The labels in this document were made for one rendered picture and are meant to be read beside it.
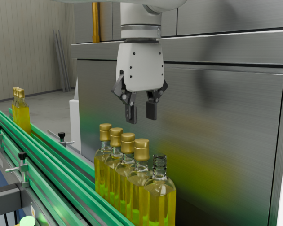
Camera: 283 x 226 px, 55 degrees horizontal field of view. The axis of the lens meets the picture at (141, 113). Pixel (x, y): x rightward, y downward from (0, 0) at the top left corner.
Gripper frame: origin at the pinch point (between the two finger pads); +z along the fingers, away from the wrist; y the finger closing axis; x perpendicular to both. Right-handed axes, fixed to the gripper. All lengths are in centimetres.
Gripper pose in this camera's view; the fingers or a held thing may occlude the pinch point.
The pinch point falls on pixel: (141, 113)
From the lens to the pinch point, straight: 60.5
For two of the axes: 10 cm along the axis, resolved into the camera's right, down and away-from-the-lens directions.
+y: -8.0, 1.3, -5.8
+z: 0.0, 9.8, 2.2
